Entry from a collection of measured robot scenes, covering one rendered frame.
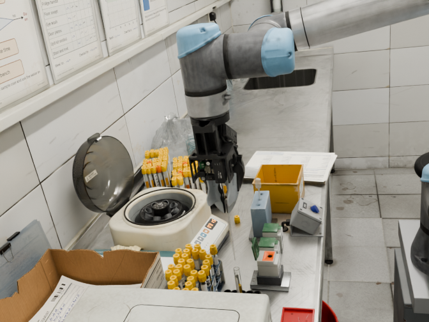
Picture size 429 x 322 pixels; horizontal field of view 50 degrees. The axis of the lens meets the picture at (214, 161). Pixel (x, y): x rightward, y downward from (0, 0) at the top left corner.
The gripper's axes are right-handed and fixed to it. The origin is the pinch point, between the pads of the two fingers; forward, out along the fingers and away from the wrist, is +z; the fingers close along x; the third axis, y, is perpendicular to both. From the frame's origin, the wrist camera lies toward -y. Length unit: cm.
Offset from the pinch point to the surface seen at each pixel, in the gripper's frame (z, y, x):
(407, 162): 110, -250, 63
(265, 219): 19.3, -25.7, 1.9
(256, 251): 17.2, -8.5, 2.8
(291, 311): 25.9, 0.6, 11.1
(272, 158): 25, -76, -4
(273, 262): 18.8, -6.6, 6.9
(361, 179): 114, -231, 30
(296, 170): 18, -52, 8
